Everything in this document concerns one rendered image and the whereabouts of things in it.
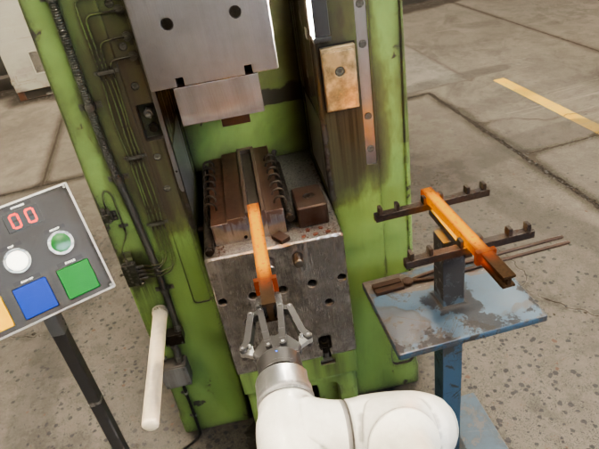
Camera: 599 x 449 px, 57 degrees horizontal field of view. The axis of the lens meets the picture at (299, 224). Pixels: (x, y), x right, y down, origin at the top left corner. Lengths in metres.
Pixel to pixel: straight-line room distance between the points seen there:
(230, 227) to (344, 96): 0.47
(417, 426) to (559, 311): 1.90
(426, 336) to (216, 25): 0.90
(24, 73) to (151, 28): 5.61
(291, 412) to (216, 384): 1.28
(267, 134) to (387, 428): 1.30
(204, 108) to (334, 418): 0.81
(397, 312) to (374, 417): 0.73
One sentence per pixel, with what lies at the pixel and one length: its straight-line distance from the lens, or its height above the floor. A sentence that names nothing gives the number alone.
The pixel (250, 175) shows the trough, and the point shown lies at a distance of 1.69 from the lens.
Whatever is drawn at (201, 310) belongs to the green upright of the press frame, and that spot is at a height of 0.59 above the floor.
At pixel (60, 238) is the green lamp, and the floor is 1.10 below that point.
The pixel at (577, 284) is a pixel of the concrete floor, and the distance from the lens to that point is 2.80.
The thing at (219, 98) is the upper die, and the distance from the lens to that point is 1.33.
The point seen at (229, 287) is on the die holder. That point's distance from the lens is 1.53.
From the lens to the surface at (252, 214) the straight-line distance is 1.33.
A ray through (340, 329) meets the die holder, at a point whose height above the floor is 0.57.
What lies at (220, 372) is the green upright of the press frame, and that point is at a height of 0.29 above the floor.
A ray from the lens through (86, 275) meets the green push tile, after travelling 1.41.
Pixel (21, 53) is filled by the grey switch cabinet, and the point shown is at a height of 0.50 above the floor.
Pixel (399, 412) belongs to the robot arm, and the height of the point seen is 1.11.
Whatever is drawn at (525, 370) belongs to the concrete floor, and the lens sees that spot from 2.37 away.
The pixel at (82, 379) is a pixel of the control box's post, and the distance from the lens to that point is 1.73.
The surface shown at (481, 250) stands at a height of 1.00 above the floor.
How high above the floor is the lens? 1.75
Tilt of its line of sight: 33 degrees down
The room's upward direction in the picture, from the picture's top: 10 degrees counter-clockwise
